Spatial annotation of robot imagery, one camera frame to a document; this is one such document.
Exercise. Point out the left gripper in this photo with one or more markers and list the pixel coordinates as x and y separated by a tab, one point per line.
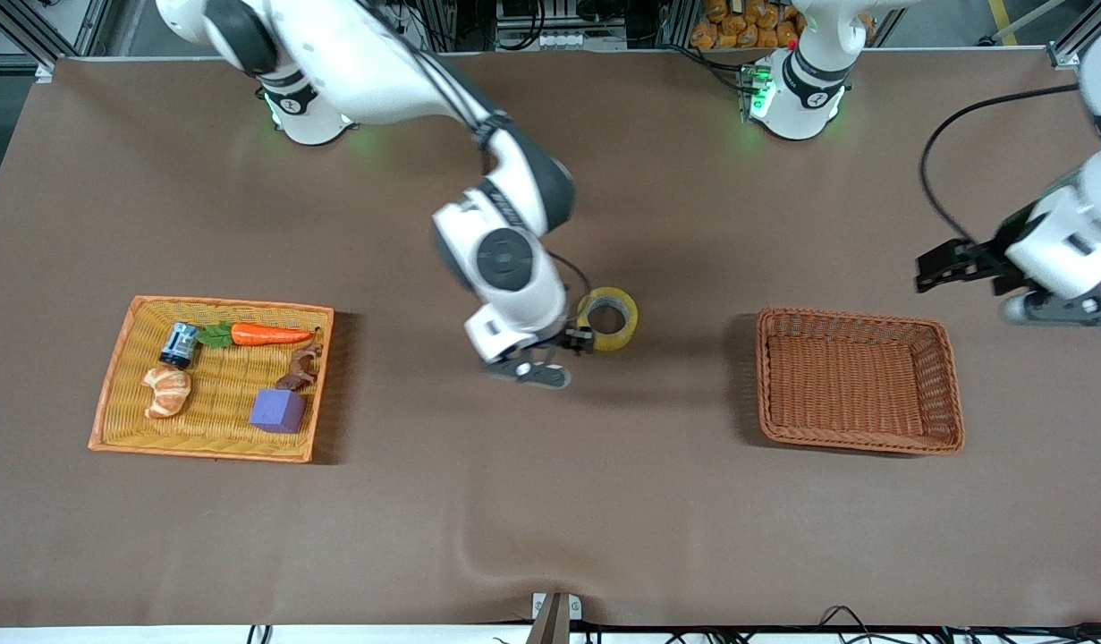
995	252

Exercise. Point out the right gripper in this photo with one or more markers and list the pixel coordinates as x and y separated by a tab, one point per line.
571	339

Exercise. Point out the yellow tape roll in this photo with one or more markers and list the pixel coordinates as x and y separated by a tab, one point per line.
623	326

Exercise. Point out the brown wicker basket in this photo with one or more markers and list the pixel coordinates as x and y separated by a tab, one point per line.
854	385

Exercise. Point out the brown toy figurine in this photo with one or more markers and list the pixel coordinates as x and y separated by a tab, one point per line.
300	367

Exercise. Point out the white power strip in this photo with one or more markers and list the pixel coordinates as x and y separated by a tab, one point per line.
568	40

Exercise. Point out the purple cube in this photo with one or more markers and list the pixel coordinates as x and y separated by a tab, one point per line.
277	411

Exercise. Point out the orange toy carrot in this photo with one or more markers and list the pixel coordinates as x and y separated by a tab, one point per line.
264	334

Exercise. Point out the bag of orange bread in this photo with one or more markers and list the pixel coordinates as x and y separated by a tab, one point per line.
738	31

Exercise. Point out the yellow wicker tray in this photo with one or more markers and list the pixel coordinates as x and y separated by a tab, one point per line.
215	402

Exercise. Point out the small blue black can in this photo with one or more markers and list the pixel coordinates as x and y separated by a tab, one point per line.
179	344

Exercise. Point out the toy croissant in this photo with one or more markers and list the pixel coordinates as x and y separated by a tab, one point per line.
167	392

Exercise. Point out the aluminium frame post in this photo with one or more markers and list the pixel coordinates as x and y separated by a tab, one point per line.
42	67
1073	49

